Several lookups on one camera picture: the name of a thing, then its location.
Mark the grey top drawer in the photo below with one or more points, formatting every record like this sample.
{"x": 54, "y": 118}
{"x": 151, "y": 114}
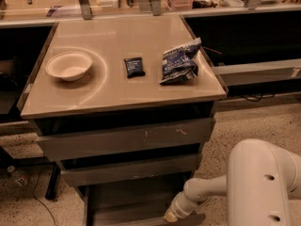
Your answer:
{"x": 126, "y": 139}

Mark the grey drawer cabinet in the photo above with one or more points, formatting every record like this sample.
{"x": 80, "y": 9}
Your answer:
{"x": 105, "y": 98}

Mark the blue chip bag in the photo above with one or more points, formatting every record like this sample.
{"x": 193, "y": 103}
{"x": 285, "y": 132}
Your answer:
{"x": 178, "y": 63}

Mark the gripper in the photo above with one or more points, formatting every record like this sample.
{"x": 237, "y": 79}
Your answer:
{"x": 177, "y": 208}

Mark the grey middle drawer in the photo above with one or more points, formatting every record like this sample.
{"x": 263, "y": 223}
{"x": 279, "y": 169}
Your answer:
{"x": 131, "y": 170}

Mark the small dark snack packet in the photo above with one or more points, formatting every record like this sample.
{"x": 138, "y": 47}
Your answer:
{"x": 134, "y": 67}

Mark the black table leg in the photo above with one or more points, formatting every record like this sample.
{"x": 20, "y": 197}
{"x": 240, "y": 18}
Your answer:
{"x": 51, "y": 188}

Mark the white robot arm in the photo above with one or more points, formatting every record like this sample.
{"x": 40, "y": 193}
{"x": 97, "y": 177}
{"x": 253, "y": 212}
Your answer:
{"x": 261, "y": 179}

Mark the grey drawer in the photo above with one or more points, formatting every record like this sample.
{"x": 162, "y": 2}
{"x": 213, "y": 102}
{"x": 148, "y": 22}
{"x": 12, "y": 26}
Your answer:
{"x": 139, "y": 202}
{"x": 126, "y": 139}
{"x": 131, "y": 170}

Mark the small bottle on floor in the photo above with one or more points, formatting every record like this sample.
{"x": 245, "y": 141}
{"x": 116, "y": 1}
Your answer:
{"x": 18, "y": 176}

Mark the white paper bowl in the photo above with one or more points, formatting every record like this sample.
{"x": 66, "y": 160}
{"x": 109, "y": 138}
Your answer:
{"x": 69, "y": 66}

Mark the grey bottom drawer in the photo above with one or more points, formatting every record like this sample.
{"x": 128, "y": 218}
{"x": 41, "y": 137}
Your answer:
{"x": 139, "y": 202}

